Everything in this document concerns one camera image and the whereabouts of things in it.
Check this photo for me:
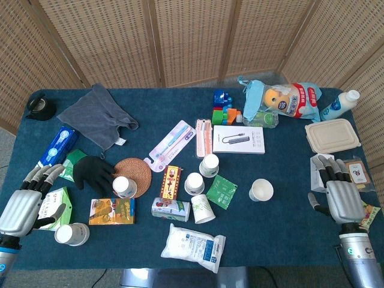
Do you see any green foil packet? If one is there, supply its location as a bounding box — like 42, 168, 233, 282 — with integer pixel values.
58, 149, 88, 183

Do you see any white green drink can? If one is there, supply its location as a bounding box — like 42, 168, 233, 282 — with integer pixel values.
151, 197, 191, 223

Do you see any grey towel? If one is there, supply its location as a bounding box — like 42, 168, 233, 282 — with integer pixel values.
56, 83, 139, 158

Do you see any red yellow medicine box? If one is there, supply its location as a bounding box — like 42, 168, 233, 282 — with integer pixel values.
160, 165, 183, 200

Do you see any white USB hub box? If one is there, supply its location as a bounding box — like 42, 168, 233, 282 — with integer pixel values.
212, 125, 266, 155

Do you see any white green paper pouch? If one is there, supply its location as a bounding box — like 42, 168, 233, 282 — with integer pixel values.
31, 186, 73, 232

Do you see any clear plastic water bottle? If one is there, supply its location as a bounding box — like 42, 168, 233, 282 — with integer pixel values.
235, 110, 279, 129

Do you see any green tea sachet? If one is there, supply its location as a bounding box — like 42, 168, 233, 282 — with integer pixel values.
205, 174, 238, 209

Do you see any green snack packet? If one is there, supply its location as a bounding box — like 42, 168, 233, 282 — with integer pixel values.
358, 200, 381, 232

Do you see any orange toy block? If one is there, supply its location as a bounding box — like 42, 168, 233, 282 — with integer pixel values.
227, 107, 242, 124

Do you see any yellow blue snack box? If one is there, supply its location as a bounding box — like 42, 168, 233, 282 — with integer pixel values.
88, 197, 136, 226

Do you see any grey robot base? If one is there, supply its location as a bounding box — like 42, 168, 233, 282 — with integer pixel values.
119, 266, 250, 288

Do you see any clear cracker packet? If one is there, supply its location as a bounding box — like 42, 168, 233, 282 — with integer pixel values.
341, 158, 374, 193

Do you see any white milk bottle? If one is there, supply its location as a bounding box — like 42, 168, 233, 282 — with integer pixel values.
319, 89, 361, 121

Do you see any woven rattan coaster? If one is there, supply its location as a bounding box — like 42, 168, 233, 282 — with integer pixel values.
113, 158, 153, 199

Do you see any black tape roll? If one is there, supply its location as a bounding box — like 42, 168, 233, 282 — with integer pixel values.
25, 92, 57, 122

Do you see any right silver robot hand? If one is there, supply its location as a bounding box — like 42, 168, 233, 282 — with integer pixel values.
308, 154, 366, 226

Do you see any blue toothpaste box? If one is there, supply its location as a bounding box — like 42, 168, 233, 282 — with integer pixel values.
35, 125, 79, 169

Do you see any pink toothbrush blister pack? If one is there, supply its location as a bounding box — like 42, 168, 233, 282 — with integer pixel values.
143, 119, 197, 172

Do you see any small white carton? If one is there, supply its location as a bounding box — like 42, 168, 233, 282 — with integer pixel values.
310, 153, 337, 193

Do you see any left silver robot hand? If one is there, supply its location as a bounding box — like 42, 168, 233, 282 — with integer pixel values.
0, 164, 67, 238

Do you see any white green-flower paper cup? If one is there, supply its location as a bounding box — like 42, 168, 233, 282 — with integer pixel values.
190, 194, 216, 224

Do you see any green toy block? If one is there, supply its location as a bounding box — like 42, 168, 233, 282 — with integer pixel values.
211, 108, 226, 125

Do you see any bamboo folding screen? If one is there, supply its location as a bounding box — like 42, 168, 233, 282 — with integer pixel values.
0, 0, 384, 169

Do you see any white blue-flower paper cup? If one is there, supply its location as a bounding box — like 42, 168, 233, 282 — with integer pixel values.
184, 172, 205, 195
248, 178, 274, 202
199, 154, 220, 177
54, 222, 90, 247
112, 176, 138, 199

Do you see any white powder bag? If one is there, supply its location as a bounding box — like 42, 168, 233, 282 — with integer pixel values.
160, 223, 226, 274

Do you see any dark blue table cloth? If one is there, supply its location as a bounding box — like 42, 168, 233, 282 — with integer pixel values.
0, 87, 384, 271

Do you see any blue toy block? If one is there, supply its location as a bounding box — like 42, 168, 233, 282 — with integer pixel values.
212, 89, 234, 109

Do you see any black knit glove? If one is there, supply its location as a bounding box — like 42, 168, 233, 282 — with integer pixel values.
73, 155, 117, 196

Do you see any beige lidded food container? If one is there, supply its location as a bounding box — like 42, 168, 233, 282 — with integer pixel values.
304, 118, 361, 155

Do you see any light blue drawstring bag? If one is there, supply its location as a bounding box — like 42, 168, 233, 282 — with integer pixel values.
237, 76, 266, 119

